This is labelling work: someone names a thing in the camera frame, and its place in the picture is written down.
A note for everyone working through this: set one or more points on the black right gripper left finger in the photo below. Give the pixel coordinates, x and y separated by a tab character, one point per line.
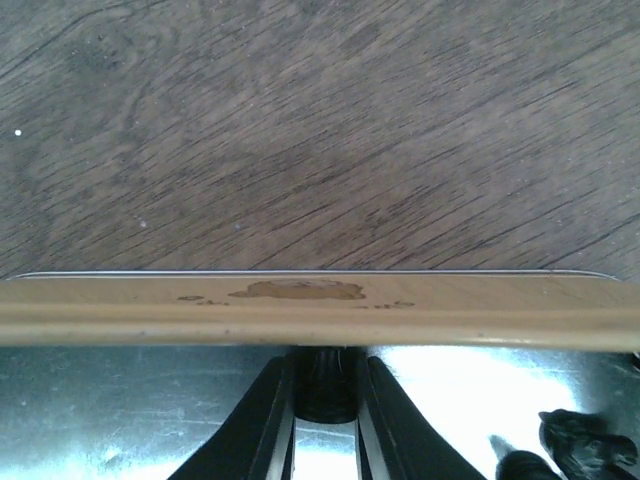
257	440

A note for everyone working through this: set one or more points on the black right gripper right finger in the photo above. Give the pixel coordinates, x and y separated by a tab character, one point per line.
394	440

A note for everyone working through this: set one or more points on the black chess piece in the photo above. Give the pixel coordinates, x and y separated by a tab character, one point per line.
325	384
580	446

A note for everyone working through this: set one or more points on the black chess piece in tin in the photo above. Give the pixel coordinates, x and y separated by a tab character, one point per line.
580	446

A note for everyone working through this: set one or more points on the gold metal tin tray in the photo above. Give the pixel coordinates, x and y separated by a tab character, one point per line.
124	375

